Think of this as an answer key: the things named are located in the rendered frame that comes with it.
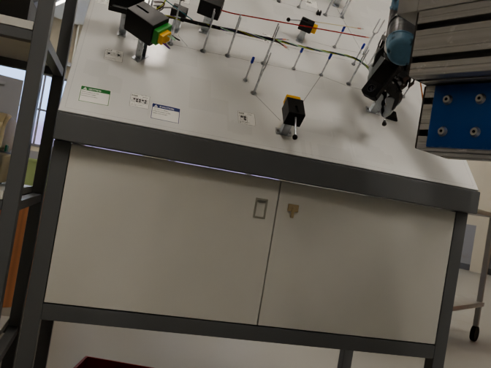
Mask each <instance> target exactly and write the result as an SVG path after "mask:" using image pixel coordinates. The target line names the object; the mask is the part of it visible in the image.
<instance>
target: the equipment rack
mask: <svg viewBox="0 0 491 368"><path fill-rule="evenodd" d="M56 1H57V0H39V1H38V5H37V12H36V17H35V21H34V22H33V21H30V20H24V19H20V18H14V17H10V16H7V15H1V14H0V66H6V67H10V68H14V69H20V70H24V71H26V74H25V79H24V83H23V91H22V95H21V100H20V107H19V112H18V119H17V124H16V128H15V136H14V140H13V145H12V152H11V157H10V161H9V169H8V173H7V181H6V182H4V183H0V210H1V214H0V336H1V334H2V333H4V335H3V336H2V338H1V339H0V363H1V368H14V365H15V357H16V353H17V349H18V340H19V336H20V328H21V324H22V320H23V312H24V307H25V303H26V295H27V290H28V283H29V278H30V274H31V266H32V261H33V257H34V249H35V245H36V241H37V233H38V228H39V221H40V216H41V211H42V204H43V199H44V195H45V187H46V182H47V175H48V170H49V166H50V158H51V154H52V149H53V142H54V138H53V132H54V128H55V123H56V116H57V112H58V108H59V104H60V102H61V96H62V91H63V87H64V79H65V75H66V67H67V63H68V58H69V50H70V46H71V41H72V34H73V29H74V24H75V17H76V12H77V5H78V0H66V1H65V5H64V13H63V17H62V21H61V30H60V34H59V38H58V46H57V51H56V52H55V50H54V48H53V46H52V43H51V41H50V34H51V29H52V25H53V17H54V13H55V8H56ZM44 74H46V75H49V76H52V80H51V84H50V92H49V96H48V101H47V108H46V113H45V120H44V125H43V130H42V137H41V142H40V146H39V154H38V158H37V166H36V170H35V175H34V183H33V185H24V183H25V178H26V170H27V166H28V158H29V153H30V149H31V141H32V137H33V133H34V125H35V120H36V116H37V108H38V103H39V96H40V91H41V87H42V79H43V75H44ZM26 207H29V209H28V216H27V221H26V228H25V233H24V237H23V245H22V249H21V254H20V261H19V266H18V273H17V278H16V283H15V290H14V295H13V299H12V307H11V311H10V316H3V315H1V311H2V307H3V302H4V295H5V290H6V285H7V278H8V273H9V266H10V261H11V257H12V249H13V245H14V240H15V232H16V228H17V223H18V216H19V211H20V210H22V209H24V208H26Z"/></svg>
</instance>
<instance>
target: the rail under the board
mask: <svg viewBox="0 0 491 368"><path fill-rule="evenodd" d="M53 138H54V139H57V140H61V141H65V142H72V143H76V144H81V145H88V146H93V147H100V148H105V149H109V150H117V151H121V152H126V153H133V154H137V155H142V156H150V157H154V158H162V159H167V160H171V161H179V162H183V163H187V164H195V165H200V166H207V167H211V168H216V169H223V170H228V171H232V172H240V173H244V174H249V175H256V176H261V177H269V178H273V179H277V180H285V181H289V182H294V183H302V184H306V185H314V186H318V187H322V188H330V189H335V190H339V191H346V192H351V193H358V194H363V195H367V196H375V197H379V198H384V199H391V200H396V201H400V202H408V203H412V204H420V205H424V206H429V207H437V208H441V209H445V210H453V211H458V212H466V213H472V214H477V211H478V206H479V197H480V192H478V191H471V190H467V189H462V188H455V187H451V186H447V185H440V184H436V183H429V182H425V181H421V180H413V179H409V178H405V177H398V176H394V175H386V174H382V173H378V172H371V171H367V170H363V169H355V168H351V167H347V166H341V165H336V164H329V163H325V162H320V161H314V160H310V159H305V158H298V157H294V156H287V155H283V154H279V153H271V152H267V151H263V150H256V149H252V148H248V147H241V146H237V145H229V144H225V143H221V142H214V141H210V140H206V139H198V138H194V137H187V136H183V135H179V134H172V133H167V132H163V131H157V130H153V129H145V128H141V127H137V126H130V125H126V124H122V123H114V122H110V121H106V120H99V119H95V118H87V117H83V116H79V115H72V114H68V113H64V112H57V116H56V123H55V128H54V132H53Z"/></svg>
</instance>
